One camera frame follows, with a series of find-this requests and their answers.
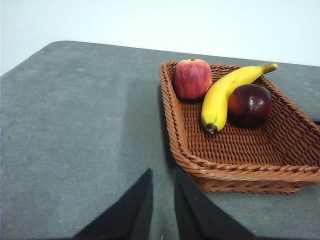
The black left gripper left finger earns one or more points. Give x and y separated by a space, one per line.
125 215

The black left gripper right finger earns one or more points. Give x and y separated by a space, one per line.
200 217

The brown wicker basket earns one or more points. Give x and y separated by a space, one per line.
250 150

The yellow banana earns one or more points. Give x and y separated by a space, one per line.
220 100

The dark red plum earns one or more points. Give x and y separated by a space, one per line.
250 105

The red apple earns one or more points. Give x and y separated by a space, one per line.
192 80

